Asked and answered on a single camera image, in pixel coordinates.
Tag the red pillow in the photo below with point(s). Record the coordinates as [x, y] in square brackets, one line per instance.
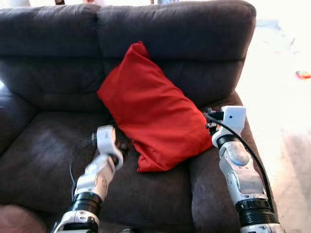
[150, 111]

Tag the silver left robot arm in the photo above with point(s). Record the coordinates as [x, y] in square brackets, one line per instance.
[92, 182]

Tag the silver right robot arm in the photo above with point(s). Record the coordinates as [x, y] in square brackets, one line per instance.
[243, 174]

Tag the brown grey fabric sofa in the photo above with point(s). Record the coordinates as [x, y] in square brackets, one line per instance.
[48, 160]

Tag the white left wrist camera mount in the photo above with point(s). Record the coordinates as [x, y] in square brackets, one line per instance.
[104, 141]

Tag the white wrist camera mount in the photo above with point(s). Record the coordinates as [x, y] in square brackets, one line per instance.
[104, 141]
[234, 119]

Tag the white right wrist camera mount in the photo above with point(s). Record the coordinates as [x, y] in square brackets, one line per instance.
[234, 119]

